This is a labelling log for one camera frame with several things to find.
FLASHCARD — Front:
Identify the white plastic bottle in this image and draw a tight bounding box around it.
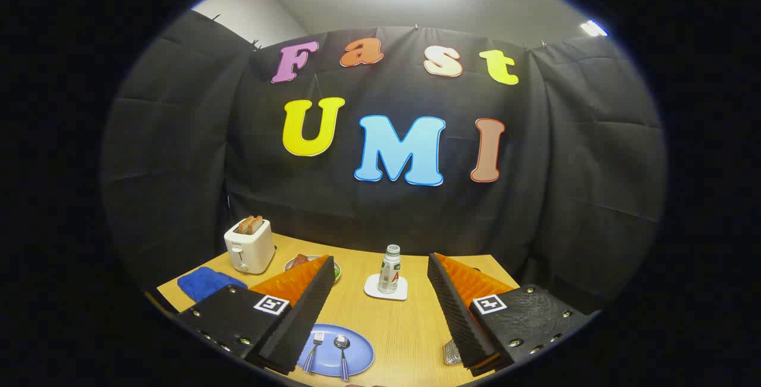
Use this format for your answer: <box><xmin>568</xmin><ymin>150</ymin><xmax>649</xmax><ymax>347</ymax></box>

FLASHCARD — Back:
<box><xmin>378</xmin><ymin>244</ymin><xmax>402</xmax><ymax>294</ymax></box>

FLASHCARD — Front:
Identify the spoon with checked blue handle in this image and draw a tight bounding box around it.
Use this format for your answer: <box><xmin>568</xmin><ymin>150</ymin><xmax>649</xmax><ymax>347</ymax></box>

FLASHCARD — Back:
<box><xmin>334</xmin><ymin>335</ymin><xmax>351</xmax><ymax>382</ymax></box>

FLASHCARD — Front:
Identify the white toaster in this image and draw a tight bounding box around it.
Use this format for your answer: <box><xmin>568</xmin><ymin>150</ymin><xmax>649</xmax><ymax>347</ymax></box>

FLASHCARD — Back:
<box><xmin>224</xmin><ymin>216</ymin><xmax>276</xmax><ymax>275</ymax></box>

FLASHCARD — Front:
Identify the fork with checked blue handle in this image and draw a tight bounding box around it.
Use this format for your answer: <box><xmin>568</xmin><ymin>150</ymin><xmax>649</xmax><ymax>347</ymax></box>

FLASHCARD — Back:
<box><xmin>302</xmin><ymin>331</ymin><xmax>325</xmax><ymax>374</ymax></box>

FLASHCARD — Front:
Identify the white square coaster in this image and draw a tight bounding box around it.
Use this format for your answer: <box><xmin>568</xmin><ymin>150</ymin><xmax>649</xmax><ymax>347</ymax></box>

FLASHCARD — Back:
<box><xmin>364</xmin><ymin>273</ymin><xmax>409</xmax><ymax>301</ymax></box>

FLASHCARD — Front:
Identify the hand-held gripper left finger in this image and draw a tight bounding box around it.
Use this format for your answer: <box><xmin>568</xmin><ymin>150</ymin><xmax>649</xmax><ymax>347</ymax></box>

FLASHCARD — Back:
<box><xmin>175</xmin><ymin>254</ymin><xmax>337</xmax><ymax>376</ymax></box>

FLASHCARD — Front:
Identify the blue folded cloth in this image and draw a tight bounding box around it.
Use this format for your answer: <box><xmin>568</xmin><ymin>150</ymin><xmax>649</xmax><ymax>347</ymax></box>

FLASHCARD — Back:
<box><xmin>177</xmin><ymin>266</ymin><xmax>248</xmax><ymax>303</ymax></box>

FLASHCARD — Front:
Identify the plate of food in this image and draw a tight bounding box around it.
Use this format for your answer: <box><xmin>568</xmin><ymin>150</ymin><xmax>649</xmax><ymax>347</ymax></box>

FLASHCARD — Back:
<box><xmin>284</xmin><ymin>254</ymin><xmax>342</xmax><ymax>284</ymax></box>

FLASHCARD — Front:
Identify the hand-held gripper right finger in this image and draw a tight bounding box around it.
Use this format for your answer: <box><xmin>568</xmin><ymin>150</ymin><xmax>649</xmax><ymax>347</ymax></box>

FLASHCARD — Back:
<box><xmin>427</xmin><ymin>252</ymin><xmax>601</xmax><ymax>377</ymax></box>

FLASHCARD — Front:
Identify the blue plate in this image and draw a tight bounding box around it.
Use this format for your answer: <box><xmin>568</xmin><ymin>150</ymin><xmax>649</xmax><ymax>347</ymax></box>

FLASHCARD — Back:
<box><xmin>295</xmin><ymin>323</ymin><xmax>375</xmax><ymax>377</ymax></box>

